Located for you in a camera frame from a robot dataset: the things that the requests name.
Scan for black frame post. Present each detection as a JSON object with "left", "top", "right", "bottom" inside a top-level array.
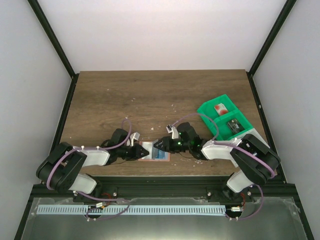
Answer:
[
  {"left": 248, "top": 0, "right": 298, "bottom": 75},
  {"left": 26, "top": 0, "right": 77, "bottom": 78}
]

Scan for left black frame post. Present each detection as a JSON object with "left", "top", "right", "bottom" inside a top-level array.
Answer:
[{"left": 26, "top": 0, "right": 77, "bottom": 78}]

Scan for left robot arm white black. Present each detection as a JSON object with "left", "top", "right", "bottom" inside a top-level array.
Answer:
[{"left": 36, "top": 128, "right": 150, "bottom": 195}]

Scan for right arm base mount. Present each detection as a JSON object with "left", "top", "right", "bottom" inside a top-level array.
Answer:
[{"left": 206, "top": 185, "right": 246, "bottom": 204}]

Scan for red white card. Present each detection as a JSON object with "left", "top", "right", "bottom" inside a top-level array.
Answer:
[{"left": 214, "top": 103, "right": 229, "bottom": 116}]

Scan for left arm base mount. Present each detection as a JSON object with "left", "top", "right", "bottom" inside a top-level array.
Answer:
[{"left": 73, "top": 186, "right": 118, "bottom": 203}]

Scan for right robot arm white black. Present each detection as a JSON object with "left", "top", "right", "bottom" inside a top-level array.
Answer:
[{"left": 153, "top": 122, "right": 281, "bottom": 200}]

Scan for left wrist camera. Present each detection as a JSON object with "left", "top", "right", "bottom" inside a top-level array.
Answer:
[{"left": 127, "top": 132, "right": 140, "bottom": 147}]

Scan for green plastic organizer tray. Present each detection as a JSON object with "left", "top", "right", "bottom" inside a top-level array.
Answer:
[{"left": 197, "top": 94, "right": 254, "bottom": 141}]

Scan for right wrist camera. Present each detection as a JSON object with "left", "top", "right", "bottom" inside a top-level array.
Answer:
[{"left": 166, "top": 124, "right": 180, "bottom": 140}]

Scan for blue card in holder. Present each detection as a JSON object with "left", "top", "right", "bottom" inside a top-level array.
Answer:
[{"left": 152, "top": 148, "right": 168, "bottom": 160}]

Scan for white slotted cable duct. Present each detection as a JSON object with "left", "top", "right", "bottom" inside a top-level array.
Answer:
[{"left": 36, "top": 204, "right": 226, "bottom": 216}]

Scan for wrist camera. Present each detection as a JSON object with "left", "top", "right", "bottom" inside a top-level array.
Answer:
[
  {"left": 127, "top": 132, "right": 140, "bottom": 147},
  {"left": 166, "top": 124, "right": 180, "bottom": 140}
]

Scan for black card in tray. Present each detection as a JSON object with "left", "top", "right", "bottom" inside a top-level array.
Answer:
[{"left": 226, "top": 118, "right": 245, "bottom": 135}]

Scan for right black frame post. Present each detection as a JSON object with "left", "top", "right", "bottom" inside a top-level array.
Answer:
[{"left": 248, "top": 0, "right": 298, "bottom": 75}]

